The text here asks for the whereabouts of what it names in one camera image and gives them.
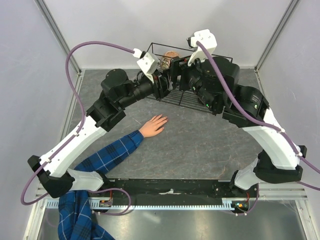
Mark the blue plaid sleeve forearm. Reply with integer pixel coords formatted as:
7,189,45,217
57,130,144,240

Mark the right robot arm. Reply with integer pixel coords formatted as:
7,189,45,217
169,56,307,197

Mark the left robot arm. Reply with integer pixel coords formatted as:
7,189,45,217
27,68,175,198

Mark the brown ceramic bowl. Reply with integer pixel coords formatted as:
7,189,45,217
160,51,179,70

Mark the black wire rack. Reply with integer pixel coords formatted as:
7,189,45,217
146,42,235,113

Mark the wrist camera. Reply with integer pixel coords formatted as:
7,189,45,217
133,48,160,84
186,29,218,67

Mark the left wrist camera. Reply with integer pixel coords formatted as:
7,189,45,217
133,48,160,84

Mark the mannequin hand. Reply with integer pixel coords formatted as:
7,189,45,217
139,114,168,138

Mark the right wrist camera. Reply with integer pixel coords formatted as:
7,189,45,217
186,29,218,67

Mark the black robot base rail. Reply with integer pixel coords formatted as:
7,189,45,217
89,178,259,213

